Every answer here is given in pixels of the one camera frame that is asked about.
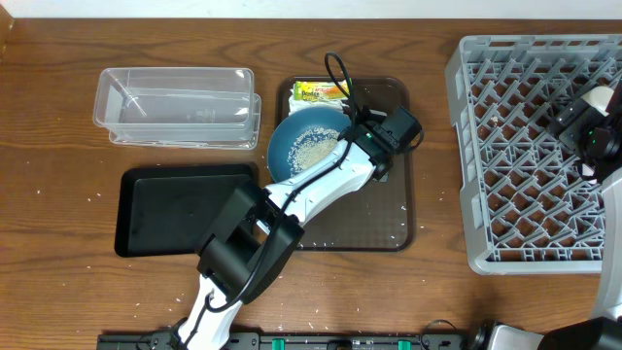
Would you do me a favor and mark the pink cup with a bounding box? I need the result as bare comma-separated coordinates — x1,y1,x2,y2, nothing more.
577,163,598,184

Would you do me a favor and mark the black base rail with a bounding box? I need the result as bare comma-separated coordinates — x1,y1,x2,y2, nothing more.
96,332,467,350

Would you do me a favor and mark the grey dishwasher rack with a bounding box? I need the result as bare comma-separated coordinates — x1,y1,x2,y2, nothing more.
445,34,621,275

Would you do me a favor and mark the dark brown serving tray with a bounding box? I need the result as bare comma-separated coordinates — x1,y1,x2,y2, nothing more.
275,77,416,252

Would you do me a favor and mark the clear plastic bin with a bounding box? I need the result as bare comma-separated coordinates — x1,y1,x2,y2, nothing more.
93,67,261,150

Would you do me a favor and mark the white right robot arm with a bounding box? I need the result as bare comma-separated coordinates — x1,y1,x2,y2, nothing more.
463,85,621,350

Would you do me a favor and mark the cream white cup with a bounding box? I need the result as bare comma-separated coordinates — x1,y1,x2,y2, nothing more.
581,86,614,117

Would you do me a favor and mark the pile of white rice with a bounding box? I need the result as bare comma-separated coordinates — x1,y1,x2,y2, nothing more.
287,127,339,176

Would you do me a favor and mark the yellow green snack wrapper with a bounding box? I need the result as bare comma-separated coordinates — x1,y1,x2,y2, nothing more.
294,81,349,102

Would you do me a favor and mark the black rectangular tray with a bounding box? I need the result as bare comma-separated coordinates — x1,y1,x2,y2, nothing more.
115,164,257,258

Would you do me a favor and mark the white crumpled napkin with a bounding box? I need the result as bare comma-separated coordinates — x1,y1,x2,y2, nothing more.
289,96,346,115

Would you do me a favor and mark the dark blue plate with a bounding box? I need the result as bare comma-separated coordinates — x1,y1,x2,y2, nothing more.
267,107,351,183

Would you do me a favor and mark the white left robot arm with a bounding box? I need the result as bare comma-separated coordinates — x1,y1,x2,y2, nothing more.
167,107,424,349

